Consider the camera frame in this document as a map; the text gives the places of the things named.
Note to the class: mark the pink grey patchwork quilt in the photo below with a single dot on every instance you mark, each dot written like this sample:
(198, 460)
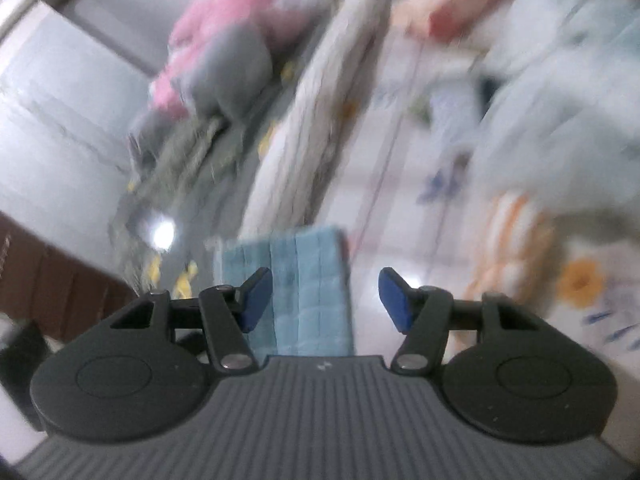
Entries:
(220, 40)

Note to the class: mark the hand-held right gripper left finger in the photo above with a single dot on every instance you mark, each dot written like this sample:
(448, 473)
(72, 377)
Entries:
(255, 300)

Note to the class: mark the plaid flower print bed sheet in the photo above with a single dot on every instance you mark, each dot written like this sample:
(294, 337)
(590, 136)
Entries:
(390, 220)

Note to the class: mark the white fuzzy mattress pad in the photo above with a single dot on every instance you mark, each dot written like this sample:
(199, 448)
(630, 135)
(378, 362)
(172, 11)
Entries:
(325, 110)

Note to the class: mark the orange striped sock ball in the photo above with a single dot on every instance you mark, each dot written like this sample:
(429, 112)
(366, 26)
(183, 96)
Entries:
(510, 250)

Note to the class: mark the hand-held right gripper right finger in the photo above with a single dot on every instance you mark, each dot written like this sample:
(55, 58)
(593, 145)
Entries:
(395, 300)

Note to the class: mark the red cream wet wipes pack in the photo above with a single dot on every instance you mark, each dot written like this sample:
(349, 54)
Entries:
(445, 5)

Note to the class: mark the white plastic bag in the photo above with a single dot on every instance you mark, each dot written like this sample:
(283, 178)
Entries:
(565, 90)

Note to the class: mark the grey bed sheet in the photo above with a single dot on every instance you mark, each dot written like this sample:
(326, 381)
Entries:
(200, 180)

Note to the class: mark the light blue towel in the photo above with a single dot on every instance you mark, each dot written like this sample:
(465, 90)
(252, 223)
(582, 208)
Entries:
(305, 290)

